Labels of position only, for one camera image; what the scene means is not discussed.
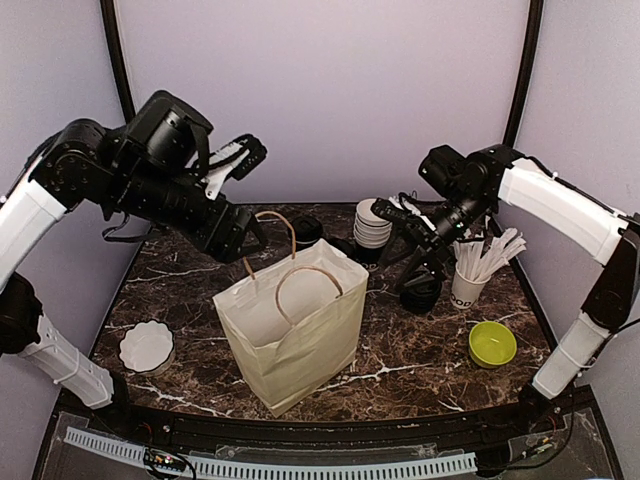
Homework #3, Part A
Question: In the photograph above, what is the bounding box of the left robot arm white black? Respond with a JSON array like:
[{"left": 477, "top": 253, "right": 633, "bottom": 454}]
[{"left": 1, "top": 112, "right": 267, "bottom": 436}]

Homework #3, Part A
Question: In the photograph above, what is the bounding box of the cream paper bag with handles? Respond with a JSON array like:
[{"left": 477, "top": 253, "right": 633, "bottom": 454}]
[{"left": 213, "top": 239, "right": 369, "bottom": 417}]

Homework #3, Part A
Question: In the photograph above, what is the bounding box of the stack of paper cups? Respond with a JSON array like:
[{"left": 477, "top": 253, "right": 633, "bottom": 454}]
[{"left": 353, "top": 198, "right": 392, "bottom": 249}]

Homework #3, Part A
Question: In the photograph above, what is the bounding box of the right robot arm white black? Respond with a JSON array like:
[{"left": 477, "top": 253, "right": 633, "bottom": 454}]
[{"left": 371, "top": 145, "right": 639, "bottom": 434}]

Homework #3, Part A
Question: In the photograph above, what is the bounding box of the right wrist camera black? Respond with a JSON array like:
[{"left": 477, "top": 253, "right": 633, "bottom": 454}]
[{"left": 418, "top": 145, "right": 468, "bottom": 199}]

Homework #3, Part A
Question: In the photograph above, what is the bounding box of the white scalloped bowl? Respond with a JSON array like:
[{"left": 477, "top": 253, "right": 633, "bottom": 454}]
[{"left": 119, "top": 320, "right": 175, "bottom": 376}]

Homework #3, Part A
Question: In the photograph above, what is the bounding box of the left black frame post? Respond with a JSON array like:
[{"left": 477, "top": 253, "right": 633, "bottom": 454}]
[{"left": 99, "top": 0, "right": 136, "bottom": 122}]

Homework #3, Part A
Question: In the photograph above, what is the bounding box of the white cup holding straws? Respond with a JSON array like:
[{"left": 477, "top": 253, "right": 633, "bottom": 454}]
[{"left": 450, "top": 269, "right": 488, "bottom": 310}]

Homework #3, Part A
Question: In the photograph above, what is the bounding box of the black plastic cup lid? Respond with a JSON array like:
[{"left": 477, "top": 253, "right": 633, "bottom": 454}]
[{"left": 291, "top": 215, "right": 323, "bottom": 243}]

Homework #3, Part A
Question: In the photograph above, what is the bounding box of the stack of black lids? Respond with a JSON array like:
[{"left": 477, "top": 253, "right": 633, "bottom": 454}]
[{"left": 399, "top": 279, "right": 442, "bottom": 315}]

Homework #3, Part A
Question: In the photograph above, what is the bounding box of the white cable duct strip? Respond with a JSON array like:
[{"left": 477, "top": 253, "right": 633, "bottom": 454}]
[{"left": 64, "top": 427, "right": 478, "bottom": 480}]

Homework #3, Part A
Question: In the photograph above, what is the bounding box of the right black frame post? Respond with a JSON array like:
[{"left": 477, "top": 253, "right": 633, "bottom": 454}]
[{"left": 502, "top": 0, "right": 544, "bottom": 147}]

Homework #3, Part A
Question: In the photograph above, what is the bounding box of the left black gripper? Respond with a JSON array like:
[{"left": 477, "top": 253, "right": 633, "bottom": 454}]
[{"left": 104, "top": 159, "right": 268, "bottom": 261}]

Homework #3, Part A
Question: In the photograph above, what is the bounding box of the black frame post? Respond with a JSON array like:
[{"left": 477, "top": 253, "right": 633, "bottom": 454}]
[
  {"left": 99, "top": 0, "right": 136, "bottom": 122},
  {"left": 502, "top": 0, "right": 544, "bottom": 147}
]

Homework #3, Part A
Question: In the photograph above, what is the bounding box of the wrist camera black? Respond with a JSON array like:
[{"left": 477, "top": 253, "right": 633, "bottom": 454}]
[
  {"left": 418, "top": 145, "right": 468, "bottom": 199},
  {"left": 126, "top": 90, "right": 213, "bottom": 174}
]

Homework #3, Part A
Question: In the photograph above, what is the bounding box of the black paper coffee cup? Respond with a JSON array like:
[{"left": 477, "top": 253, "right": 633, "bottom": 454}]
[{"left": 296, "top": 238, "right": 320, "bottom": 252}]

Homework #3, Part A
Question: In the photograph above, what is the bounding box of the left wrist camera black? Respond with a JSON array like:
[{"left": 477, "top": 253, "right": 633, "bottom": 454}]
[{"left": 126, "top": 90, "right": 213, "bottom": 174}]

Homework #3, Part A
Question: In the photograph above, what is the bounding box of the bundle of wrapped straws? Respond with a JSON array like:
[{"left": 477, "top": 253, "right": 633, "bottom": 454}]
[{"left": 453, "top": 228, "right": 526, "bottom": 283}]

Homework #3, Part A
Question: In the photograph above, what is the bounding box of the green bowl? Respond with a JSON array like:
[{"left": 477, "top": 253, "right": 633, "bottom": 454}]
[{"left": 469, "top": 321, "right": 517, "bottom": 369}]

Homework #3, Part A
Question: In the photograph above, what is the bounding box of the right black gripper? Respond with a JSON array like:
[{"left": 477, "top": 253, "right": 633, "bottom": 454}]
[{"left": 379, "top": 188, "right": 493, "bottom": 292}]

